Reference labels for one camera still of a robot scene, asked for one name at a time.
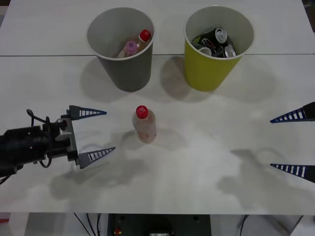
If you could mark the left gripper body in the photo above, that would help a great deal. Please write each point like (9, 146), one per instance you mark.
(57, 147)

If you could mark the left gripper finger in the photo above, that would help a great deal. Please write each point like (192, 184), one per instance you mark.
(86, 158)
(82, 112)

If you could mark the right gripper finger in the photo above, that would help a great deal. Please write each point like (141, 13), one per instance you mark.
(307, 172)
(305, 113)

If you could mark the orange-label red-cap plastic bottle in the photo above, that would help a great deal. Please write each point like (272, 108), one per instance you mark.
(145, 125)

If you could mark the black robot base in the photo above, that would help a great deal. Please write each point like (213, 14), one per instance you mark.
(160, 225)

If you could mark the grey plastic bin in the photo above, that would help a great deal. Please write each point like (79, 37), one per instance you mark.
(128, 71)

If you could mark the pink-cap plastic bottle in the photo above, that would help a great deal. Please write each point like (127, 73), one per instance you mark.
(131, 47)

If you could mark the small red-cap plastic bottle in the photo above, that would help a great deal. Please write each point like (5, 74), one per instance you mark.
(145, 35)

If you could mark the yellow-green plastic bin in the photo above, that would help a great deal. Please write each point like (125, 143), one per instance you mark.
(206, 71)

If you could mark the black can red print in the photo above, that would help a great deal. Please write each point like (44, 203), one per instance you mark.
(208, 43)

